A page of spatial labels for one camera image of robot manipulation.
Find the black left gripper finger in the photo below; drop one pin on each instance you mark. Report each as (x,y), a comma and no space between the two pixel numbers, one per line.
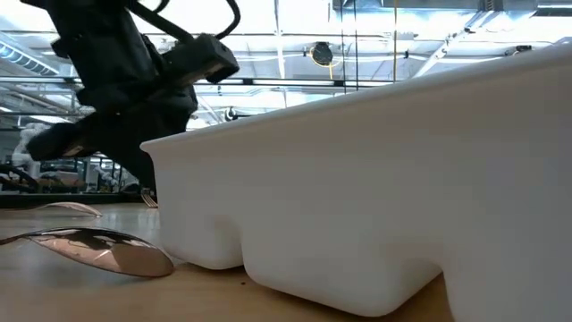
(138,156)

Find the rose gold fork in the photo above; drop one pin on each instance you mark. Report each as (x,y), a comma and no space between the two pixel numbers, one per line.
(149,200)

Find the white plastic cutlery tray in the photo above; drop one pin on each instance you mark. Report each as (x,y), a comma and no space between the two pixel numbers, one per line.
(357,201)

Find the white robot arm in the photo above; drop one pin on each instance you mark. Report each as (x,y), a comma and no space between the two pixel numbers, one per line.
(27,169)

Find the rose gold spoon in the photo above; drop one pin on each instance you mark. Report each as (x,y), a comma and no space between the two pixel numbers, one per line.
(76,208)
(125,259)

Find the wooden workbench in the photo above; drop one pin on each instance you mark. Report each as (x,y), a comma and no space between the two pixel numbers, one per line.
(53,184)

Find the black hanging spotlight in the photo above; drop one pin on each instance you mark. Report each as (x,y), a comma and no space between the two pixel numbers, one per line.
(230,114)

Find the long ceiling light strip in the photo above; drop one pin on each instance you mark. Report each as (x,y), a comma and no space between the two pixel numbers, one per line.
(290,81)

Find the black frame enclosure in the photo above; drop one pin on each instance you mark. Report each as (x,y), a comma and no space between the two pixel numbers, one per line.
(89,172)

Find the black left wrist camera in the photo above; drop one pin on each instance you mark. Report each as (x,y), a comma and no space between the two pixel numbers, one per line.
(205,56)

